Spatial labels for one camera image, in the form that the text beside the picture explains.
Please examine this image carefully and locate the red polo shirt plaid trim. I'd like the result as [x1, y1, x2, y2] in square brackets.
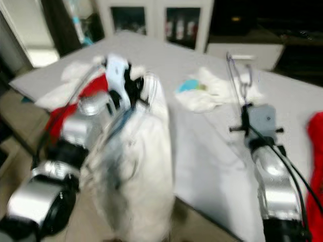
[304, 112, 323, 242]

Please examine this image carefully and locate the red sweater with white band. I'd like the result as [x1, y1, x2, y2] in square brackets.
[47, 73, 109, 149]

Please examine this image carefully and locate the cream denim jacket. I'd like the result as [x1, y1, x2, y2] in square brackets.
[81, 73, 176, 242]

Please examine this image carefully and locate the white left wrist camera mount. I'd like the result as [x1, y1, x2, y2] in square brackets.
[105, 53, 130, 99]

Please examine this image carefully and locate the dark grey curtain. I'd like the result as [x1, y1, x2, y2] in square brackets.
[40, 0, 81, 57]

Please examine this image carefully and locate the glass balcony door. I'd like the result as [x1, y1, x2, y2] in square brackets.
[5, 0, 61, 69]

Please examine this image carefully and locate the white cabinet with glass doors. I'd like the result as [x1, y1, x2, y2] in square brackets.
[97, 0, 215, 53]

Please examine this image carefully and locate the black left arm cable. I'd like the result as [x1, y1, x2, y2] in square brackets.
[33, 71, 104, 169]

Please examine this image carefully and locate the purple plastic clothes hanger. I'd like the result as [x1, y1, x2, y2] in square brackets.
[226, 50, 257, 109]

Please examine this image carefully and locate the white drawer unit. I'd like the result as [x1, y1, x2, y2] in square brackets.
[204, 43, 286, 69]

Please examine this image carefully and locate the tall black cabinet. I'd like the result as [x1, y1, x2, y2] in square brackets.
[212, 0, 323, 45]

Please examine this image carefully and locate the white long-sleeve shirt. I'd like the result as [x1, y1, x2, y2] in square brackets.
[37, 55, 109, 111]

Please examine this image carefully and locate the appliance with teal hose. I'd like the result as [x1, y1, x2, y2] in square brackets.
[68, 0, 96, 47]

